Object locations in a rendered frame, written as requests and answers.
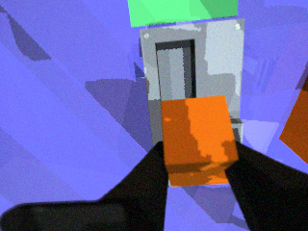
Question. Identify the green flat mat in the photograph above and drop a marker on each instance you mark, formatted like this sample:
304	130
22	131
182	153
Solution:
190	60

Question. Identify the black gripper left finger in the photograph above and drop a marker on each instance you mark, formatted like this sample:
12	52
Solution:
136	203

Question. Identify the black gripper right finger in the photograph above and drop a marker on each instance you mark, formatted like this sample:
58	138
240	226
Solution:
272	196

